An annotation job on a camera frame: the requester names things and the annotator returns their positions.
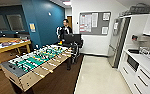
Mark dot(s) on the yellow wall sign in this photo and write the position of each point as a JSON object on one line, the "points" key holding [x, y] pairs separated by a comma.
{"points": [[32, 27]]}

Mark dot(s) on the yellow air hockey table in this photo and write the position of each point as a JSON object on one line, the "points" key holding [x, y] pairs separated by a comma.
{"points": [[7, 46]]}

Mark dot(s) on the black built-in microwave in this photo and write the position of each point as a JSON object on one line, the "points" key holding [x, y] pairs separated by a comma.
{"points": [[132, 62]]}

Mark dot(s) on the person in black jacket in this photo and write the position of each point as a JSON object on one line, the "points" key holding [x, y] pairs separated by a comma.
{"points": [[66, 31]]}

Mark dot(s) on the grey wall notice board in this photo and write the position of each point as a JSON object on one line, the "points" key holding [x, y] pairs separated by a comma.
{"points": [[94, 23]]}

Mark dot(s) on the tray of coffee supplies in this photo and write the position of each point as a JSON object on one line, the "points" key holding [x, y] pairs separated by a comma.
{"points": [[149, 53]]}

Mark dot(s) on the white drawer unit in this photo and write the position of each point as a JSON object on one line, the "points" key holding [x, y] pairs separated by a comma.
{"points": [[146, 81]]}

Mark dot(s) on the ceiling light panel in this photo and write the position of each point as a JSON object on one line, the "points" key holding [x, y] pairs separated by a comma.
{"points": [[67, 3]]}

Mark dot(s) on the brown wooden door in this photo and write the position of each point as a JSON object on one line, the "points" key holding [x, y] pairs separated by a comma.
{"points": [[69, 21]]}

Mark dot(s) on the green-field foosball table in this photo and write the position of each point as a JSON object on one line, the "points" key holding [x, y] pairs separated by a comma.
{"points": [[34, 61]]}

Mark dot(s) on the wide white drawer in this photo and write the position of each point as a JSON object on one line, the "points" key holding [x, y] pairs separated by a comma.
{"points": [[127, 73]]}

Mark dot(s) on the black coffee machine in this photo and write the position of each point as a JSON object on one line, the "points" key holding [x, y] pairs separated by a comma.
{"points": [[134, 38]]}

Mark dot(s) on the stainless steel refrigerator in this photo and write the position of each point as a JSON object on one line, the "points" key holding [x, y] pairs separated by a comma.
{"points": [[119, 43]]}

